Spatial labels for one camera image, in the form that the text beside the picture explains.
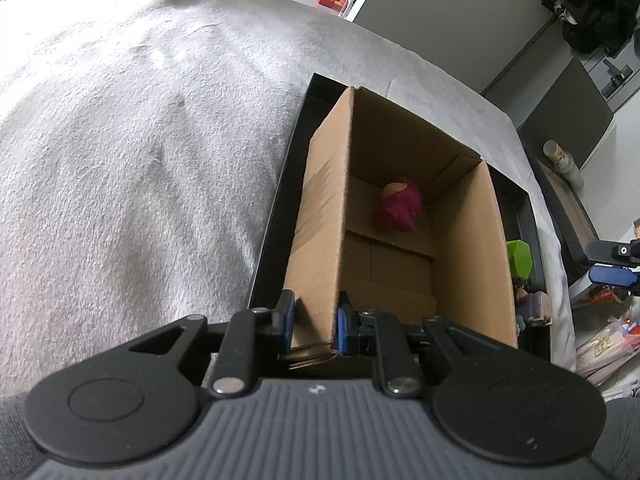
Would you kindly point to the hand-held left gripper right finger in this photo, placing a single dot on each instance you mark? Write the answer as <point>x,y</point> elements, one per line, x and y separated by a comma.
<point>342,332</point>

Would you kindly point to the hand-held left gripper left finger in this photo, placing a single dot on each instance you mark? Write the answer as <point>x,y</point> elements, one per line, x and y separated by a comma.
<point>286,322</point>

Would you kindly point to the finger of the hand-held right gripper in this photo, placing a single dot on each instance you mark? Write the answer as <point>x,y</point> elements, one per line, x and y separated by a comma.
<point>612,275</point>

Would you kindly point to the brown-haired toy figurine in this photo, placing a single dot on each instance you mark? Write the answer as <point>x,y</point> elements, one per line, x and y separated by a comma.
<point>532,305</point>

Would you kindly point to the brown cardboard box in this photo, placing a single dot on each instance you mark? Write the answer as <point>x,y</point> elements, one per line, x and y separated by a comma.
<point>465,260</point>

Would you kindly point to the black rectangular tray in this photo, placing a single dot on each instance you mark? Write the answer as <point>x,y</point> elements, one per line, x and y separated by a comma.
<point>295,180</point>

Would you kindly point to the dark side table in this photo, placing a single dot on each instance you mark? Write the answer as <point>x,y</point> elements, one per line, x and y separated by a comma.
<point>570,220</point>

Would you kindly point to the pile of printed packets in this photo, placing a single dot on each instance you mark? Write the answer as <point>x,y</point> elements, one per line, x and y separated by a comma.
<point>607,347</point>

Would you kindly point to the green toy block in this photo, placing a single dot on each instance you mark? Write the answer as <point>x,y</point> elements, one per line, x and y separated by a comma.
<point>520,260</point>

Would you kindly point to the white bottle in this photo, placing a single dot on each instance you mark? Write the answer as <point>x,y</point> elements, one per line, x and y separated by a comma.
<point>564,161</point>

